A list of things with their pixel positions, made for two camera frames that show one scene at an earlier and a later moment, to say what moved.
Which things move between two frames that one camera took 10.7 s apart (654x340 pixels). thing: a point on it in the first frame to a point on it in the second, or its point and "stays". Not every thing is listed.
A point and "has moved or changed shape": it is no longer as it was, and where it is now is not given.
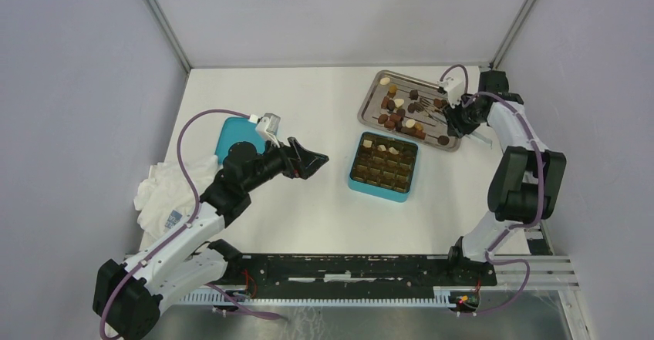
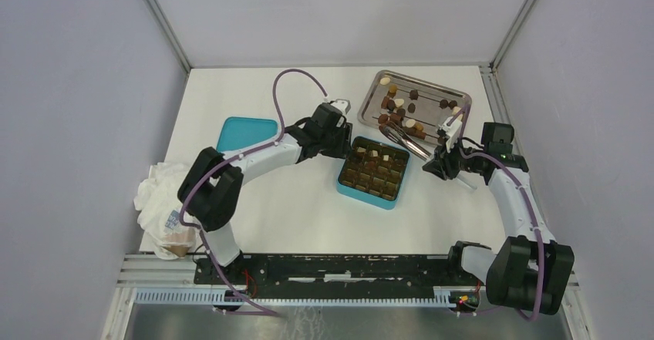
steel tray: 407,106 stays
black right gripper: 455,127 to 441,163
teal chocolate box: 383,166 has moved or changed shape
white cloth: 164,198 stays
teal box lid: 236,129 stays
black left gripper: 294,167 to 345,134
